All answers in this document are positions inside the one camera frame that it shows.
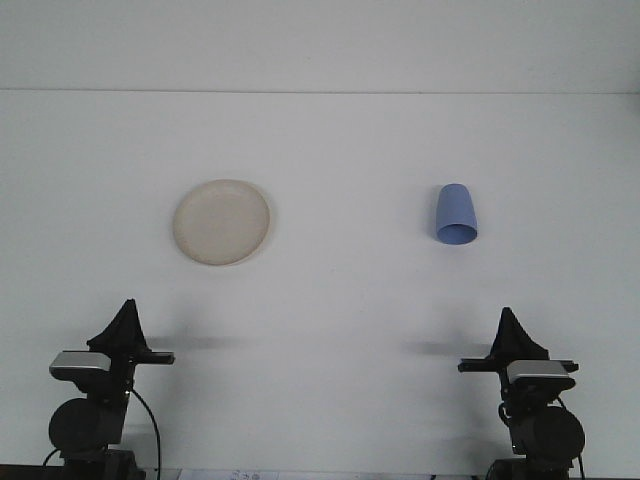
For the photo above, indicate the pale blue cup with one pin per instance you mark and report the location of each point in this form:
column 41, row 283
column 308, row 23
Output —
column 454, row 210

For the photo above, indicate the pale round plate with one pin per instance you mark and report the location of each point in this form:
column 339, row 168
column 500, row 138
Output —
column 220, row 222

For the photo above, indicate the white printed paper sheet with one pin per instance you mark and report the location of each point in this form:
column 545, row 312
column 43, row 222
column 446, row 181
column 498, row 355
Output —
column 240, row 475

